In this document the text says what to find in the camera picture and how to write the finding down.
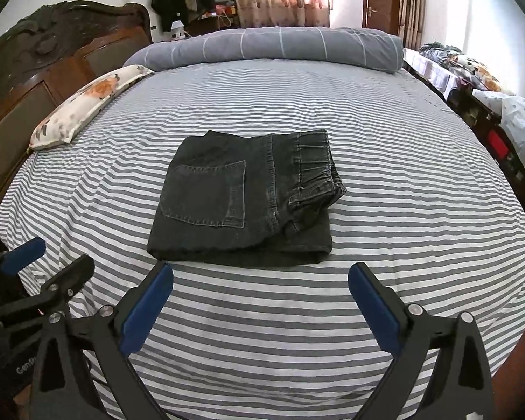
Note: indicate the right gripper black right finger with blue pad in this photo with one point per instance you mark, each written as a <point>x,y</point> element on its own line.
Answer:
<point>460,386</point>

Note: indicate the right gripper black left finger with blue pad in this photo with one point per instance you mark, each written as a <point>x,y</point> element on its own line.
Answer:
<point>63,387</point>

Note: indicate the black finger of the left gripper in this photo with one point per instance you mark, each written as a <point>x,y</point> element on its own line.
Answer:
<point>71,279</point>

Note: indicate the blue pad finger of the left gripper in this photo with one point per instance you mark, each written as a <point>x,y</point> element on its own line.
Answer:
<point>17,259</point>

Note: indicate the black denim pants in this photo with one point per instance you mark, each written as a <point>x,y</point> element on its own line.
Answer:
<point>250,202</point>

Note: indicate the floral white orange pillow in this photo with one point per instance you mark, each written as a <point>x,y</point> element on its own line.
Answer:
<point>63,124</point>

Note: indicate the grey white striped bed sheet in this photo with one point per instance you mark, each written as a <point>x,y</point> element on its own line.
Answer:
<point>425,207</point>

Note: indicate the dark wooden headboard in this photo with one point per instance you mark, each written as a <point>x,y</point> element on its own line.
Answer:
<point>50,54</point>

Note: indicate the dark wooden low cabinet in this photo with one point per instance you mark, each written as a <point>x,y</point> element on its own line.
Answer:
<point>485,120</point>

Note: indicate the pile of clothes on cabinet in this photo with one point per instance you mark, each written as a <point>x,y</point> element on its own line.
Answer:
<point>455,61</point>

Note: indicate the grey rolled duvet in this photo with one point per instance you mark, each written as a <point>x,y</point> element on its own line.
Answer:
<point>364,47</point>

